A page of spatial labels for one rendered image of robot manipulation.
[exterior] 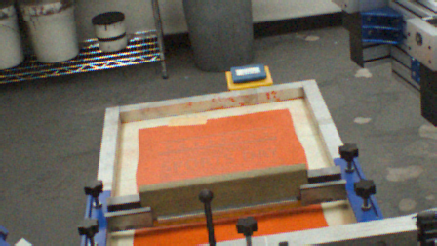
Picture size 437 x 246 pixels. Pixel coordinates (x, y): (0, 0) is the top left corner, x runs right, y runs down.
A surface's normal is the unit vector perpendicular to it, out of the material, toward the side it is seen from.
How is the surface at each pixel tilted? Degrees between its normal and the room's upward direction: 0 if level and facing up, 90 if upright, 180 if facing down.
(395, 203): 0
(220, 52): 93
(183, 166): 0
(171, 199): 90
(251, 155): 0
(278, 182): 90
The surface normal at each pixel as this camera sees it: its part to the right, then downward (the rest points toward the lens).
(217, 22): -0.04, 0.47
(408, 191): -0.12, -0.90
